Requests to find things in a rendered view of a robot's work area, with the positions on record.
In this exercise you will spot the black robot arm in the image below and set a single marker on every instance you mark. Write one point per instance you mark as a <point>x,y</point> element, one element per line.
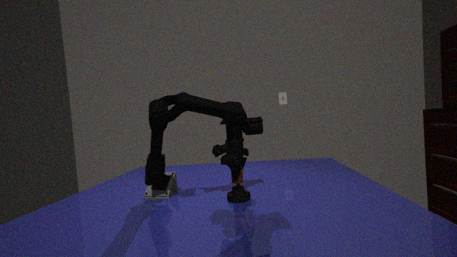
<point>232,113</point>

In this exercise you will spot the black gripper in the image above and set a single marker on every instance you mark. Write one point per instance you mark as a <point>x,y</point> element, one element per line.
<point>235,160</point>

